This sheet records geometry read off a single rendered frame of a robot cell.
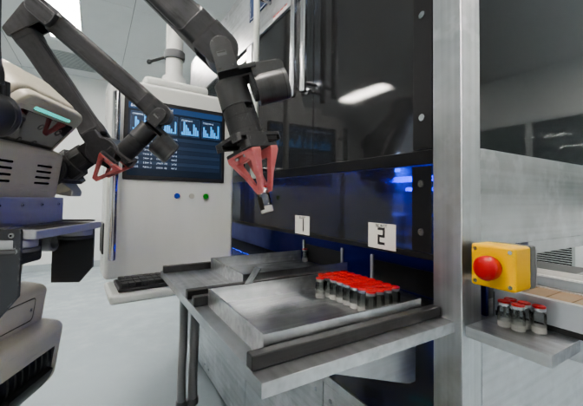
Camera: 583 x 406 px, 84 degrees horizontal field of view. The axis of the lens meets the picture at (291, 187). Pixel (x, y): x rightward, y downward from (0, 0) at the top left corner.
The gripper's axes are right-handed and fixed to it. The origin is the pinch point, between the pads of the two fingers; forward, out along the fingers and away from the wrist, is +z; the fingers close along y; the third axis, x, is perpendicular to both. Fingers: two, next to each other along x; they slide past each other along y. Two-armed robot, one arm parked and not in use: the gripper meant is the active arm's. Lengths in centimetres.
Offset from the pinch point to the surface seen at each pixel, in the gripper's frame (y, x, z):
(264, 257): 37, 46, 17
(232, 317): -6.9, 9.7, 19.5
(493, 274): 17.9, -25.4, 24.9
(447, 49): 31.5, -28.5, -15.4
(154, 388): 38, 169, 77
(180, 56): 45, 67, -72
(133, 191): 16, 82, -21
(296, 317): 4.1, 6.2, 24.5
